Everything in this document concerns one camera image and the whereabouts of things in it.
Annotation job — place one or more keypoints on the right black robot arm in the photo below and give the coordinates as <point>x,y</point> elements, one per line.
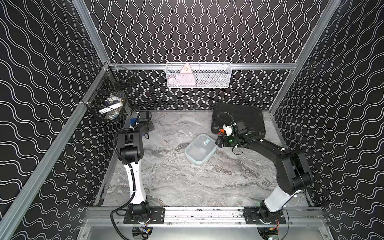
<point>292,170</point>

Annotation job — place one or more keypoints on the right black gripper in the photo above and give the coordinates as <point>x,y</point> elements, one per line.
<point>225,144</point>

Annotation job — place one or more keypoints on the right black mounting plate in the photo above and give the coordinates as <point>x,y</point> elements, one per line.
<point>262,216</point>

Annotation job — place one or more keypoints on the white wire wall basket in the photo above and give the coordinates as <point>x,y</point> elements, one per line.
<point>207,75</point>

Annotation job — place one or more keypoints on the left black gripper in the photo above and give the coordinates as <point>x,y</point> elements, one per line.
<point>144,124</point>

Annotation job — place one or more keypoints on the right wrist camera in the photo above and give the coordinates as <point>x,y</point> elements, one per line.
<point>228,130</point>

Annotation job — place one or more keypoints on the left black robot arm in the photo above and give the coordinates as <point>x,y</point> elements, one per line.
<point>128,147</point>

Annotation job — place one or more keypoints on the clear plastic lunch box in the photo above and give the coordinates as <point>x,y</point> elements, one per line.
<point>200,150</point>

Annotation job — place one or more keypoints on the black wire mesh basket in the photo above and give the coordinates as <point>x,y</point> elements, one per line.
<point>116,80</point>

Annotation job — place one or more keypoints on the white items in black basket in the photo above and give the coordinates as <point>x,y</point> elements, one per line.
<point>112,106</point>

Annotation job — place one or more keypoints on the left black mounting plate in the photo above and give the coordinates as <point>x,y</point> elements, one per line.
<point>153,215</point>

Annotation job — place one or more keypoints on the black plastic tool case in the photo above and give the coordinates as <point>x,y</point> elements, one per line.
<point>227,114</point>

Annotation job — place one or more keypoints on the pink triangular card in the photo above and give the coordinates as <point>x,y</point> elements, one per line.
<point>185,77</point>

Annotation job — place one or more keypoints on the black mounting plate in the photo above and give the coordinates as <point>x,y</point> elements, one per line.
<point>153,215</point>
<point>262,216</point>

